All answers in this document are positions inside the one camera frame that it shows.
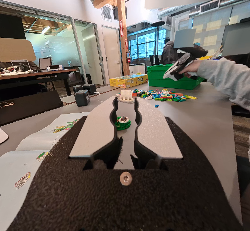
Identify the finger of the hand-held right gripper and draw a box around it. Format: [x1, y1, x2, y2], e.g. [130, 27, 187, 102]
[163, 70, 177, 79]
[166, 60, 183, 73]

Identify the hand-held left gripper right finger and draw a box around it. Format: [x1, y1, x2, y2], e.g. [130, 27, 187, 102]
[130, 96, 183, 169]

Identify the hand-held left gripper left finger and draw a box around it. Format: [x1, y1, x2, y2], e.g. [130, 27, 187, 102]
[69, 96, 123, 169]

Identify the pile of colourful lego pieces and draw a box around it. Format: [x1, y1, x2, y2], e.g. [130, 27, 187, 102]
[132, 89, 198, 103]

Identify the person's right forearm grey sleeve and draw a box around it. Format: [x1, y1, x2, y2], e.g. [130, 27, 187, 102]
[196, 57, 250, 111]

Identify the green round lego base assembly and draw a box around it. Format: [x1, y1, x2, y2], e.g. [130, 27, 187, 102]
[115, 116, 132, 131]

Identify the yellow lego box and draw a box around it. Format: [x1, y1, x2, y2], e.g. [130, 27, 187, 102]
[109, 74, 148, 88]

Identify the large white ribbed lego piece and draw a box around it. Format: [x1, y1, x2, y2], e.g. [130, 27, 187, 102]
[117, 89, 135, 104]

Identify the open lego instruction booklet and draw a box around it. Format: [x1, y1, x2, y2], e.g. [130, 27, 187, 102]
[0, 114, 81, 231]

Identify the person's right hand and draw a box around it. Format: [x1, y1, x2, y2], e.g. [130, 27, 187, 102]
[184, 59, 203, 78]

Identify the stack of green plastic bins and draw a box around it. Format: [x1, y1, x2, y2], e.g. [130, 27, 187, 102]
[146, 64, 205, 90]

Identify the white recycling bin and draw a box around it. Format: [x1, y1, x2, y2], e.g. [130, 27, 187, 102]
[130, 64, 146, 76]

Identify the black floor lamp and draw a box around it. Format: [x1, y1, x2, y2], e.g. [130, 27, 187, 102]
[151, 21, 165, 65]

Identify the large black television screen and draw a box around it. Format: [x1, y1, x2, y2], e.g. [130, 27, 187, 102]
[221, 21, 250, 67]

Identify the white door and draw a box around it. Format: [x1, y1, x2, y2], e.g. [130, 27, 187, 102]
[102, 25, 122, 85]

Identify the black flat case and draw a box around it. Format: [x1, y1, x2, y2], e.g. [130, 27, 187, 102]
[0, 90, 64, 126]

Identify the brown desk with black legs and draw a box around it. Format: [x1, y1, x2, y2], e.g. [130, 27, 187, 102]
[0, 69, 77, 97]

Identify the white rounded flat object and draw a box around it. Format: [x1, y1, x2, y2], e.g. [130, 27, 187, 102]
[0, 128, 9, 144]

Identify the light wood panel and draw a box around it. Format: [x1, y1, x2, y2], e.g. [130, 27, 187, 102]
[0, 38, 36, 63]

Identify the black monitor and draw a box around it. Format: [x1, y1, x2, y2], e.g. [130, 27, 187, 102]
[0, 14, 26, 40]

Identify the silver ceiling duct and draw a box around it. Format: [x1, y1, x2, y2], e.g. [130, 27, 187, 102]
[157, 0, 250, 19]

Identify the white duct vent grille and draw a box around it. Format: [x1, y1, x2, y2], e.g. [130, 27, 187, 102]
[199, 0, 221, 14]

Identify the wooden support post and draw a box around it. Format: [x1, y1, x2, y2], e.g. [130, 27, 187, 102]
[115, 0, 130, 76]

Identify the black wall speaker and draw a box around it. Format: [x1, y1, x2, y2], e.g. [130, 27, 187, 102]
[113, 6, 127, 21]

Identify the dark picture frame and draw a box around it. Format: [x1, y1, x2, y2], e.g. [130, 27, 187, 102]
[38, 57, 52, 70]

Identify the white wall vent grille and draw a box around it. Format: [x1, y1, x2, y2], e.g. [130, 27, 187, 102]
[101, 5, 113, 22]

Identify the white wire stand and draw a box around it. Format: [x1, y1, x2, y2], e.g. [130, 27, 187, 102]
[11, 59, 30, 73]

